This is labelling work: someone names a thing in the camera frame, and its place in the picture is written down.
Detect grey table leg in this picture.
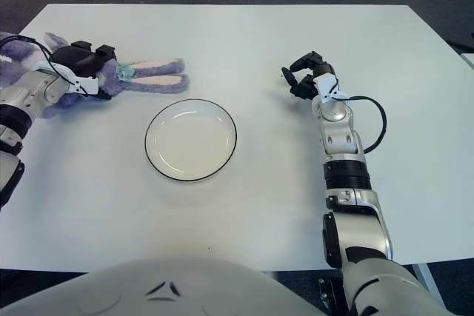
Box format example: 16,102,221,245
413,263,436,295

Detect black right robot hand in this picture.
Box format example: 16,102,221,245
281,50,351,104

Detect purple plush bunny doll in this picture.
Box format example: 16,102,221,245
0,31,190,120

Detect grey robot torso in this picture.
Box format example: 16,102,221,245
0,256,334,316

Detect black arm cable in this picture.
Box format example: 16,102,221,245
0,34,81,90
342,95,387,154

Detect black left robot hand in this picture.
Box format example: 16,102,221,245
34,39,118,101

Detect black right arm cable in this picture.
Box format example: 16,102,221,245
342,95,387,154

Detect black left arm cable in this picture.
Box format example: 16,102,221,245
0,34,81,90

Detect black perforated bracket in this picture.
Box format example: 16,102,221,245
317,277,349,313

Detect white plate with black rim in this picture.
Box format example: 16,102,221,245
144,98,238,184

